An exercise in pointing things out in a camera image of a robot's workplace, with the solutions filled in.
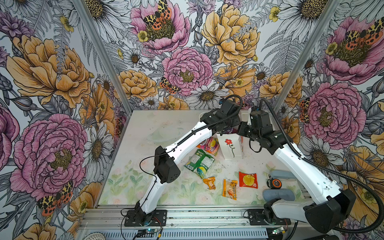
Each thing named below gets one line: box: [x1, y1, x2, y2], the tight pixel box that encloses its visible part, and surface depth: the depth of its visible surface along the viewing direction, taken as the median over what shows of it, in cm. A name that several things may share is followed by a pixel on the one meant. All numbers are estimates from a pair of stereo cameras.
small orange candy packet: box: [203, 176, 216, 190], surface depth 87 cm
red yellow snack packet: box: [239, 171, 258, 189], surface depth 87 cm
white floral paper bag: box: [216, 133, 244, 160], surface depth 83 cm
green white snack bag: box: [184, 149, 216, 179], surface depth 93 cm
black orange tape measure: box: [266, 174, 283, 190], surface depth 85 cm
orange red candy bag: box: [196, 136, 220, 156], surface depth 99 cm
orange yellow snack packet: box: [222, 179, 238, 201], surface depth 84 cm
